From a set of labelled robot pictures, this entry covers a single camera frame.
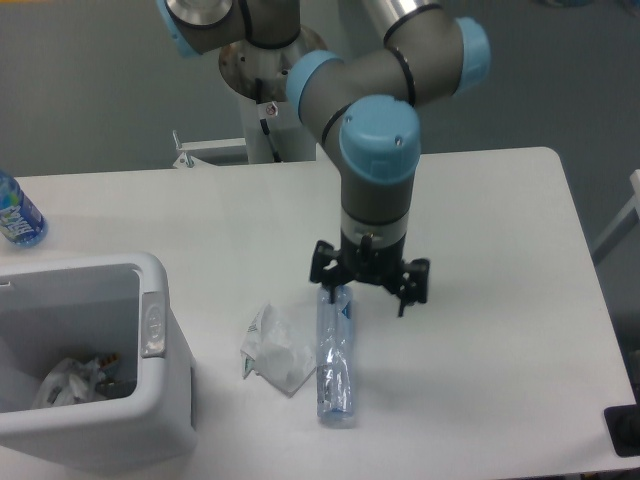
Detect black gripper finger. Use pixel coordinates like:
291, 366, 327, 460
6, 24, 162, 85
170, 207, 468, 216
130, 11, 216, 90
383, 258, 430, 317
310, 240, 341, 303

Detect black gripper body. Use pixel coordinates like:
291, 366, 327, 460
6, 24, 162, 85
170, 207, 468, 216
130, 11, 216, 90
335, 232, 406, 286

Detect clear plastic bottle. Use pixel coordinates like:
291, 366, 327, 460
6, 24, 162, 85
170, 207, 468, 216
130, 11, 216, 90
316, 285, 354, 428

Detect white paper wrapper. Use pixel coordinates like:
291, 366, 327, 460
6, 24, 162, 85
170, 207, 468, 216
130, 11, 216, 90
240, 301, 316, 397

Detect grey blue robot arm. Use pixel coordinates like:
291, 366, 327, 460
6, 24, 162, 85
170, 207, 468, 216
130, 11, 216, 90
157, 1, 491, 307

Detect trash inside can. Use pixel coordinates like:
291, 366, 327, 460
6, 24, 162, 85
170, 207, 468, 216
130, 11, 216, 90
31, 353, 137, 410

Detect white plastic trash can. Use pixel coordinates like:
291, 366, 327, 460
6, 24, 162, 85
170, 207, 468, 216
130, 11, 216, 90
1, 253, 197, 471

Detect black device at table edge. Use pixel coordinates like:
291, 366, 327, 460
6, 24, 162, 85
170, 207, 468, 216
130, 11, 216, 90
604, 404, 639, 458

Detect blue labelled water bottle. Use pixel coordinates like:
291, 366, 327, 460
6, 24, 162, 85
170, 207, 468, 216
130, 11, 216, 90
1, 171, 48, 248

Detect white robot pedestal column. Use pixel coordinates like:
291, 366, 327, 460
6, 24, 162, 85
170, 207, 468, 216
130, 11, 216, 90
218, 25, 331, 164

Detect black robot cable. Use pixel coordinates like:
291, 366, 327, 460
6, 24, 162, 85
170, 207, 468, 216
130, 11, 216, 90
253, 77, 283, 164

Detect white pedestal base frame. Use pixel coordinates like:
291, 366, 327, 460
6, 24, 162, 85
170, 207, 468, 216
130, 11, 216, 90
172, 130, 248, 169

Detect white frame at right edge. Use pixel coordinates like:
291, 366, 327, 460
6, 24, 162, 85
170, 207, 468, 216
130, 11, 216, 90
591, 169, 639, 265

